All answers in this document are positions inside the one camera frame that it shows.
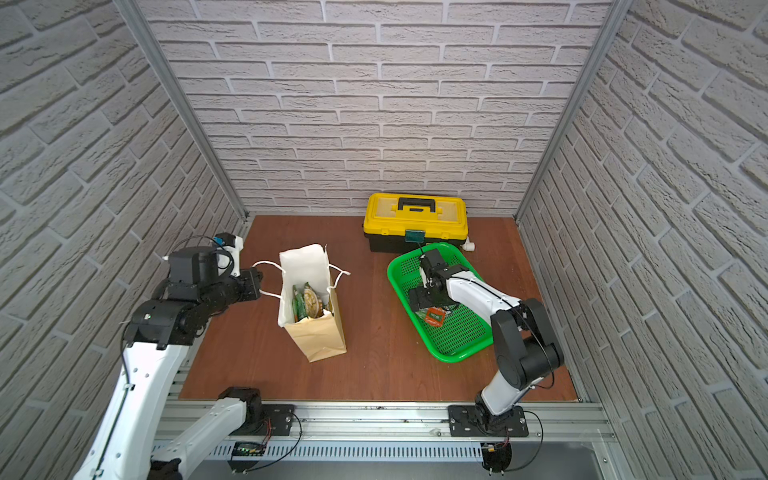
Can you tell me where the red small condiment packet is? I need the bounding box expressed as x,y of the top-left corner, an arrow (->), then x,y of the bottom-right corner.
424,307 -> 447,328

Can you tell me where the green pizza picture packet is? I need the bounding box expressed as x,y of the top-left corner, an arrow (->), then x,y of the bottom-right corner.
292,285 -> 307,323

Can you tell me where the brown paper bag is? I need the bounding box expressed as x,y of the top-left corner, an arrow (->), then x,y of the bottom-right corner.
254,244 -> 350,362

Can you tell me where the yellow green condiment packet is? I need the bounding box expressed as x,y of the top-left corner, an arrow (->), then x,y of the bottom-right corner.
302,282 -> 325,318

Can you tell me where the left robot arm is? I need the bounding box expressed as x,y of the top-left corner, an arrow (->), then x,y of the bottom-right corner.
75,233 -> 264,479

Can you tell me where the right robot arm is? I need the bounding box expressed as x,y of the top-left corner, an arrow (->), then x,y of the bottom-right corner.
408,249 -> 564,437

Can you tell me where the green plastic basket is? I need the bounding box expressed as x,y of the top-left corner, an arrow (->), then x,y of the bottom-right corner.
387,250 -> 493,364

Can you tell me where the white plastic fitting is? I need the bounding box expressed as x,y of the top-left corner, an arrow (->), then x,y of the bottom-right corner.
461,239 -> 476,252

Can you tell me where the yellow black toolbox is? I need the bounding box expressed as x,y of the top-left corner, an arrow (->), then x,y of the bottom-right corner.
363,193 -> 469,254

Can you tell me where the left controller board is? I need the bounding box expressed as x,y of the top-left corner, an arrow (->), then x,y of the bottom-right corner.
228,442 -> 267,474

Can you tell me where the right power connector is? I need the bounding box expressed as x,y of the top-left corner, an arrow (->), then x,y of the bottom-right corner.
481,442 -> 512,476

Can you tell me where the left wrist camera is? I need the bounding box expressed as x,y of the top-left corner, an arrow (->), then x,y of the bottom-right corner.
213,232 -> 244,277

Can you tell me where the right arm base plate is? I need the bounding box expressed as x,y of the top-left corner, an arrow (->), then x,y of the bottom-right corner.
447,404 -> 529,438

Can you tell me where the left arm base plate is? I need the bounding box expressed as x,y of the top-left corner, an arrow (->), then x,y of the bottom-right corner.
231,404 -> 295,437

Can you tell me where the aluminium front rail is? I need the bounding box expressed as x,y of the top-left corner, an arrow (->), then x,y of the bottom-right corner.
119,359 -> 619,463

